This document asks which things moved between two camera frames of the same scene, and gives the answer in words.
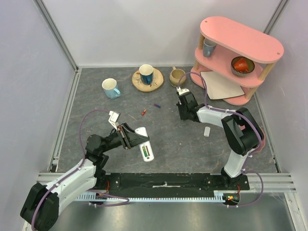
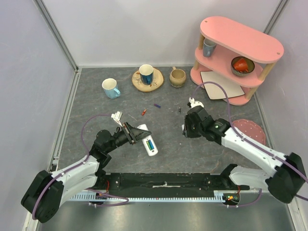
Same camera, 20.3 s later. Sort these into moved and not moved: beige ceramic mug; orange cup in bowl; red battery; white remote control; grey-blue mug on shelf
Moved: white remote control
Not moved: orange cup in bowl; grey-blue mug on shelf; red battery; beige ceramic mug
